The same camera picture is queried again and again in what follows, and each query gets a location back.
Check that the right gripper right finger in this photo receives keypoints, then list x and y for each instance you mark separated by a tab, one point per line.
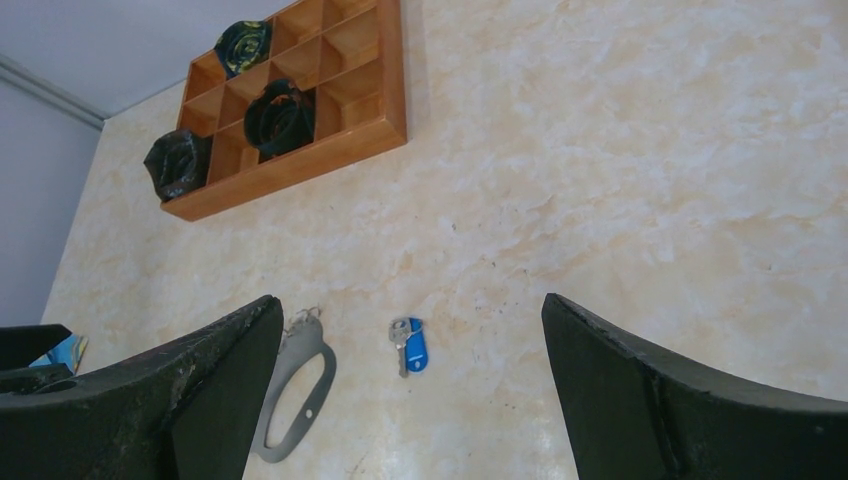
636	410

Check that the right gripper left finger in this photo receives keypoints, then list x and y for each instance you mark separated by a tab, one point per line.
187	409

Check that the blue key tag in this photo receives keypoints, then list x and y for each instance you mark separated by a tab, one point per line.
417	356

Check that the silver metal key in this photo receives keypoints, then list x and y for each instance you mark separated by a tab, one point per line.
399	332

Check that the blue patterned cloth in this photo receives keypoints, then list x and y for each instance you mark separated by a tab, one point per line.
68	352

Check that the black round part left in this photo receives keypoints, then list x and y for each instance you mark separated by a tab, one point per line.
178	163

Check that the black round part centre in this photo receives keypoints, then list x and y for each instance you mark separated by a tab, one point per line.
280	120

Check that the orange compartment tray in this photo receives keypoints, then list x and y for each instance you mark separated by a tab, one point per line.
347	54

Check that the black green round part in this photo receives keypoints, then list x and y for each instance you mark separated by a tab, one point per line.
243	45

